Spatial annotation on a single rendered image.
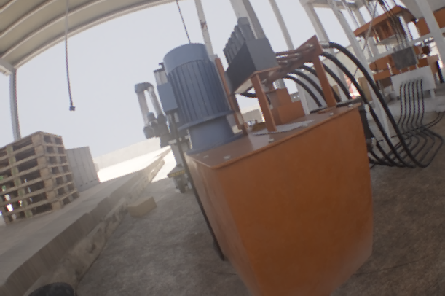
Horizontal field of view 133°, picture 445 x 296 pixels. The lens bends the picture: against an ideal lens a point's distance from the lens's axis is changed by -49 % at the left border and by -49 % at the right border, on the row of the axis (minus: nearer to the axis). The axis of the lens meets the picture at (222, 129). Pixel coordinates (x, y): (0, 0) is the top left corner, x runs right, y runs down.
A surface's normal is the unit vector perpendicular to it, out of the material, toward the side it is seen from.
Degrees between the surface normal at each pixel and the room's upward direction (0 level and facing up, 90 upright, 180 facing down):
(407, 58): 90
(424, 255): 0
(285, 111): 90
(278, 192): 90
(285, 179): 90
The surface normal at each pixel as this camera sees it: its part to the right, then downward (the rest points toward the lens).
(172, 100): 0.21, -0.06
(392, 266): -0.32, -0.95
